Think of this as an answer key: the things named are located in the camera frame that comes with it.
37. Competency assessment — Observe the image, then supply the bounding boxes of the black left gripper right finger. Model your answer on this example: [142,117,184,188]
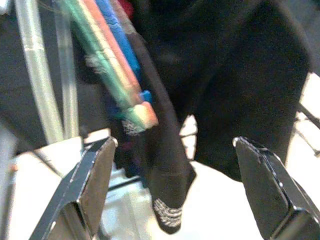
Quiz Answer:
[232,136,320,240]

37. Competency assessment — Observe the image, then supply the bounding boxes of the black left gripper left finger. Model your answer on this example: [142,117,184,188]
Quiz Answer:
[28,136,119,240]

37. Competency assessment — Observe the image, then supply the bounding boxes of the grey metal rack tube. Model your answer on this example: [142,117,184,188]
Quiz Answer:
[53,14,80,140]
[14,0,65,145]

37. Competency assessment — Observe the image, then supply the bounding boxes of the dark grey hanging garment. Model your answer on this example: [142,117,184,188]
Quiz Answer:
[0,12,111,153]

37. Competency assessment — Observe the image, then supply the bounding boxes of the black hanging garment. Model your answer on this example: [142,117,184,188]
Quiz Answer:
[129,0,315,183]

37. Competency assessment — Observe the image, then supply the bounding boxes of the multicolour striped garment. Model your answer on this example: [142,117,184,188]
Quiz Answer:
[54,0,160,137]

